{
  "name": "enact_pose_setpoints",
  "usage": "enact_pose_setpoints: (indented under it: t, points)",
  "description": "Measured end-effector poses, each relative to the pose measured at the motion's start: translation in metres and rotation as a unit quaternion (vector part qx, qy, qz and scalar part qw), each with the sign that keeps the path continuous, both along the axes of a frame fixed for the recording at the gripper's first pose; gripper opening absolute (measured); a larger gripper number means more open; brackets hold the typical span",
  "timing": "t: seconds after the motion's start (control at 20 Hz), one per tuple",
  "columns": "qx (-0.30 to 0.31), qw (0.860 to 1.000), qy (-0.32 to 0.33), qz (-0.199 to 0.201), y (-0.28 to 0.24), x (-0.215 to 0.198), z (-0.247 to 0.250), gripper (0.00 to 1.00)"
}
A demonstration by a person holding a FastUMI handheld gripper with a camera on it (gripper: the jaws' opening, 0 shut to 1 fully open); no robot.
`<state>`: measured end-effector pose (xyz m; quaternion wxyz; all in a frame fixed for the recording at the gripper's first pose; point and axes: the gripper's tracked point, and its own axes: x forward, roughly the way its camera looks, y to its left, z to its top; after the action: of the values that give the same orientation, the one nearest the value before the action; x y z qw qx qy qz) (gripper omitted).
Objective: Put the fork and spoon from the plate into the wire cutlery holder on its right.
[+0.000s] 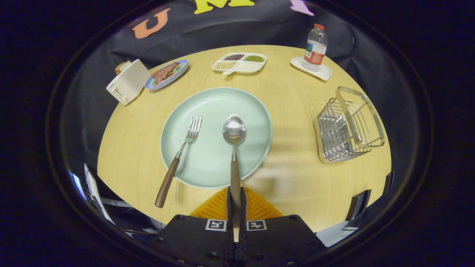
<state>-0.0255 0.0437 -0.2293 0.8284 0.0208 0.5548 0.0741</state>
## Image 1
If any white toaster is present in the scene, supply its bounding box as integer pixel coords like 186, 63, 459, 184
106, 59, 151, 106

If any white divided bean dish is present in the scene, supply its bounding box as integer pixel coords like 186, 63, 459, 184
212, 52, 268, 75

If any clear water bottle red cap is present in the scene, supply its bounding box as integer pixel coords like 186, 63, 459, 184
302, 24, 328, 72

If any pale green plate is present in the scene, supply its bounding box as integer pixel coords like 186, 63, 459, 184
160, 87, 273, 189

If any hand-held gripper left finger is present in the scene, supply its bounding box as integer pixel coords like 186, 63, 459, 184
150, 187, 235, 267

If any wooden handle fork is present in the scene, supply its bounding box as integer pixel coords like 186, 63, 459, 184
155, 116, 203, 208

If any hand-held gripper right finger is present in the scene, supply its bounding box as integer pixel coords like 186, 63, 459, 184
237, 187, 327, 267

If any metal wire basket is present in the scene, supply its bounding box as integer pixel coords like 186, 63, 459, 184
314, 86, 386, 164

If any white square coaster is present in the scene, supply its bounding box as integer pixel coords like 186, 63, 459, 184
290, 56, 333, 81

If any toast slice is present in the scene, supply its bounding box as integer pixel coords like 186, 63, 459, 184
115, 61, 132, 76

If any brown steak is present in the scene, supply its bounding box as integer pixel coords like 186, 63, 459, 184
151, 62, 180, 84

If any wooden handle spoon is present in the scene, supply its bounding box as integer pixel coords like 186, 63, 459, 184
222, 115, 247, 227

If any blue food plate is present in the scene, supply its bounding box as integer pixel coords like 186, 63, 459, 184
144, 60, 189, 91

